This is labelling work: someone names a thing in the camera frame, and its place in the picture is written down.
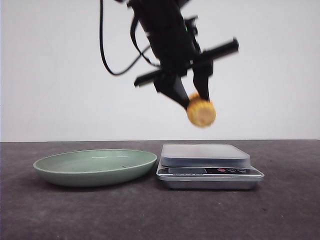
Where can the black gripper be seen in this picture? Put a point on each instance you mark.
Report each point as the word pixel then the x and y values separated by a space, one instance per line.
pixel 172 39

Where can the yellow corn cob piece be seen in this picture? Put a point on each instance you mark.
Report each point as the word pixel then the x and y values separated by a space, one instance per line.
pixel 200 112

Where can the silver digital kitchen scale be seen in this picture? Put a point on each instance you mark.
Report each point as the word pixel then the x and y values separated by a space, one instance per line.
pixel 206 166

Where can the green shallow plate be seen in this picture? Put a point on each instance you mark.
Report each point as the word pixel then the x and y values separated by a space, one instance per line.
pixel 95 167

